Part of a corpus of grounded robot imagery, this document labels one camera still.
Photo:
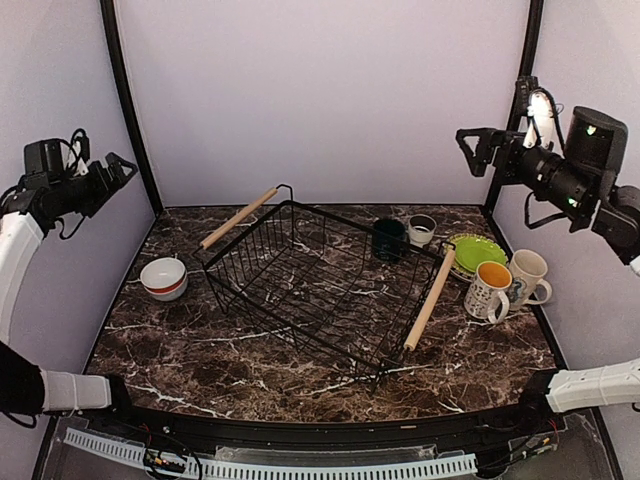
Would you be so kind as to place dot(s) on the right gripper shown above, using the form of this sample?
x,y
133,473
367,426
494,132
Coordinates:
x,y
509,143

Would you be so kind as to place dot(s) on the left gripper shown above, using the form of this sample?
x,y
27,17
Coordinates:
x,y
106,187

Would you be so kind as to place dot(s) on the yellow woven pattern plate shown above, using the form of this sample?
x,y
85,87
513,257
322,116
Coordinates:
x,y
452,241

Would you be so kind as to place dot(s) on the white brown striped cup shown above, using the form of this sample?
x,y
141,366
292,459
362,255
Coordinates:
x,y
421,229

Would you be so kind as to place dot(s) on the white ribbed bowl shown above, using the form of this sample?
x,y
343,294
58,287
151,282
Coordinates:
x,y
169,295

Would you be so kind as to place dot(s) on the dark green cup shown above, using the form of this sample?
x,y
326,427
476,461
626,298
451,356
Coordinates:
x,y
389,240

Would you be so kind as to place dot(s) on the orange bowl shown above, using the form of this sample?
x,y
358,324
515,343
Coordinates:
x,y
163,275

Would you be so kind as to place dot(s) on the tall dragon pattern mug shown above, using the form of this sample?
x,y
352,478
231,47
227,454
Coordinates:
x,y
529,286

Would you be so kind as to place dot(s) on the white leaf pattern mug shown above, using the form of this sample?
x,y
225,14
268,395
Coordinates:
x,y
486,298

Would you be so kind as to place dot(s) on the lime green plate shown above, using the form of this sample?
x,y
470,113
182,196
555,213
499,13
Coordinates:
x,y
472,250

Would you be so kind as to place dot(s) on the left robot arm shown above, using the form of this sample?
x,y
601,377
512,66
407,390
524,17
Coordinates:
x,y
59,178

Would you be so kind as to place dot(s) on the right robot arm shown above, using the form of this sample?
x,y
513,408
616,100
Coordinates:
x,y
559,195

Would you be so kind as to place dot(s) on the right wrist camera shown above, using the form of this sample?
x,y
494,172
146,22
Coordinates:
x,y
536,104

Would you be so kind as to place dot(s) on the left wooden rack handle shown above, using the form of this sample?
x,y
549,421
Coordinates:
x,y
220,232

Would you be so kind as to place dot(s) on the wooden rack handle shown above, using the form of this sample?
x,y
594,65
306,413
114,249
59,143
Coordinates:
x,y
220,232
425,313

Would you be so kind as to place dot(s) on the right wooden rack handle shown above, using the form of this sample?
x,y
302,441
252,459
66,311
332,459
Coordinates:
x,y
425,313

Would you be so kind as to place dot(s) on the black wire dish rack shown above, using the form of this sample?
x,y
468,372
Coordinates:
x,y
308,277

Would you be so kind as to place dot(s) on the black front rail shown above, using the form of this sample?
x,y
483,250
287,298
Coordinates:
x,y
486,428

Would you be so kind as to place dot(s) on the white slotted cable duct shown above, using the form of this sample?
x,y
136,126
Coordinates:
x,y
247,463

